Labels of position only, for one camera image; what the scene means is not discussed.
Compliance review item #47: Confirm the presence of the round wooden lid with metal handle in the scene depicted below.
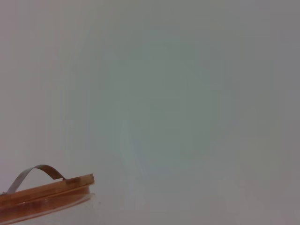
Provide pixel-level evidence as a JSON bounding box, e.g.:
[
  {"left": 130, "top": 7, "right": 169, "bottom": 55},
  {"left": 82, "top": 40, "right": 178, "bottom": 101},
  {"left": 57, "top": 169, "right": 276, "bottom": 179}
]
[{"left": 0, "top": 164, "right": 95, "bottom": 209}]

